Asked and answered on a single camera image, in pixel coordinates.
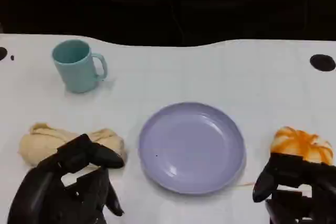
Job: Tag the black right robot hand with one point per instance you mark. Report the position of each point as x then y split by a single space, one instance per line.
296 176

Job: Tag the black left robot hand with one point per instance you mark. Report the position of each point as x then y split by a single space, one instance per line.
47 190

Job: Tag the beige towel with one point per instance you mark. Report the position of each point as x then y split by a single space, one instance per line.
39 142

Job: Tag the orange and white bread roll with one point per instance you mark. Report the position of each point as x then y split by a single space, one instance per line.
299 140

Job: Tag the lilac plate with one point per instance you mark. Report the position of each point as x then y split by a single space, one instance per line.
191 148

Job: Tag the black table grommet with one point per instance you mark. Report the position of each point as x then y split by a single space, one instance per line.
2 53
322 62

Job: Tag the pale green mug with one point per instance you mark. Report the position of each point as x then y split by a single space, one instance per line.
76 74

